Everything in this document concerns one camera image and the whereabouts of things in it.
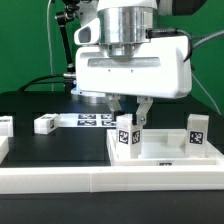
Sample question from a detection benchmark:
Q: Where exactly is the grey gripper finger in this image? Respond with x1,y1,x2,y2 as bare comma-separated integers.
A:
132,96,153,126
106,94,122,121

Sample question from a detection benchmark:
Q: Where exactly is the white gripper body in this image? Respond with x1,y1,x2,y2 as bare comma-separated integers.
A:
74,19,192,98

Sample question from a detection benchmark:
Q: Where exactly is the white square tabletop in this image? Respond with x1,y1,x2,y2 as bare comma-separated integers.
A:
107,129,224,166

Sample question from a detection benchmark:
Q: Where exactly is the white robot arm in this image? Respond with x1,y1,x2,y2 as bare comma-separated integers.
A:
57,0,207,125

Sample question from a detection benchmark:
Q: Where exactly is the white marker sheet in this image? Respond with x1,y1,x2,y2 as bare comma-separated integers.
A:
59,113,116,128

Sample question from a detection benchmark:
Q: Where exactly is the black cable bundle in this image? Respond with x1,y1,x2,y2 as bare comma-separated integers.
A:
18,73,77,93

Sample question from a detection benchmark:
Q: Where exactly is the grey thin cable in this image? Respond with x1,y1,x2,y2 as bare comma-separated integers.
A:
191,29,224,118

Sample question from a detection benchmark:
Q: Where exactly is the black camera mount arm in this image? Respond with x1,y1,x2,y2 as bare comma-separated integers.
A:
55,0,80,77

